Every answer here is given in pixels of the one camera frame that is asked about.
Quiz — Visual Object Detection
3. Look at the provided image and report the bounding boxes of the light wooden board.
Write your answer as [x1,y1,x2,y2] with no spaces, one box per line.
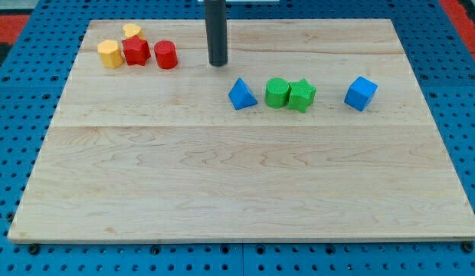
[8,19,475,244]

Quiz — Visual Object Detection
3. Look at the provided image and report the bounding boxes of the green star block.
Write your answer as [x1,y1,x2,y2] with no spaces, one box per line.
[288,79,316,113]

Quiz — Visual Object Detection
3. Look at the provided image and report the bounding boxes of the red cylinder block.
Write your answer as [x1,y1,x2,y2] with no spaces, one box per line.
[154,40,178,69]

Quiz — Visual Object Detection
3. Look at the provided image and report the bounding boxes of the blue triangle block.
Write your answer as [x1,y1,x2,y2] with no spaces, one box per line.
[228,78,257,110]

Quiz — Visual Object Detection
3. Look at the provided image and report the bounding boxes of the red star block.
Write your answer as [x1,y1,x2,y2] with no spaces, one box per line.
[122,36,151,66]

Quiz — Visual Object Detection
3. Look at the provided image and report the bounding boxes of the green cylinder block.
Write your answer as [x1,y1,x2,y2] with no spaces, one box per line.
[265,77,290,108]

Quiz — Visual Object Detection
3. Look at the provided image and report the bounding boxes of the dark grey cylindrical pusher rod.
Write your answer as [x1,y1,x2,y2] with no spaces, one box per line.
[204,0,228,67]

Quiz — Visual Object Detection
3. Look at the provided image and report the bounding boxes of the yellow hexagon block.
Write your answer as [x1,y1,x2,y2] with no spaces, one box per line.
[97,40,124,68]

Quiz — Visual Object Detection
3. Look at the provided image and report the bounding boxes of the blue cube block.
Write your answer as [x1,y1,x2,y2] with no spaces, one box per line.
[344,77,378,111]

